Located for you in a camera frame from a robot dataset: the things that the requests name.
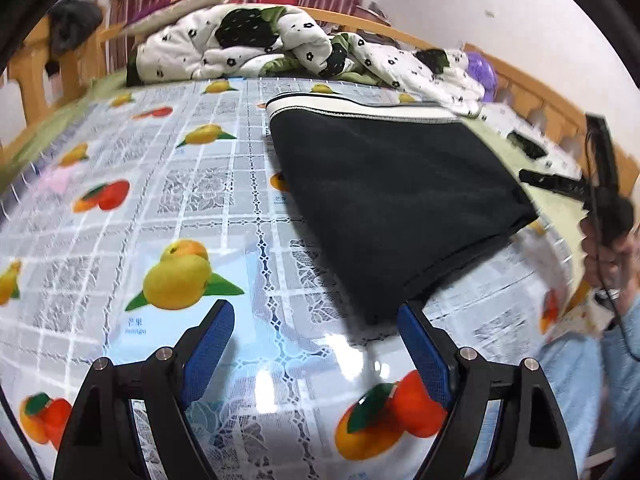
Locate black pants with white stripes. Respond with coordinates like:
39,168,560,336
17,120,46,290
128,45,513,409
266,93,537,324

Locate blue sleeve forearm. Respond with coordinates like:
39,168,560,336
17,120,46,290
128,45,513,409
539,300,639,479

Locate person's right hand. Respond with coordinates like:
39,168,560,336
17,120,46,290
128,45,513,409
579,217,639,316

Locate white floral pillow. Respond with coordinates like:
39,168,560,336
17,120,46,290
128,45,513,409
478,103,589,203

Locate fruit print plastic table cover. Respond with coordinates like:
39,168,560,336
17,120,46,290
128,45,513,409
0,76,601,480

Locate green bed sheet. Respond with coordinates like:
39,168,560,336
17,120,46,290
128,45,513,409
1,68,126,192

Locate white floral green quilt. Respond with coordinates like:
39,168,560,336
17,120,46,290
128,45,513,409
127,4,485,116

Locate dark cloth on bedpost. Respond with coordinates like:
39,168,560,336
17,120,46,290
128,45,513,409
44,0,103,77

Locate orange purple cushion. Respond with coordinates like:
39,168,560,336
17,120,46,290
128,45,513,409
119,0,229,37

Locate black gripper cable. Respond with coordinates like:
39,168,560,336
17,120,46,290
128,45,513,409
584,129,640,356

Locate wooden bed frame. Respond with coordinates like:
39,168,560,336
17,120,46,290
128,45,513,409
1,6,639,197

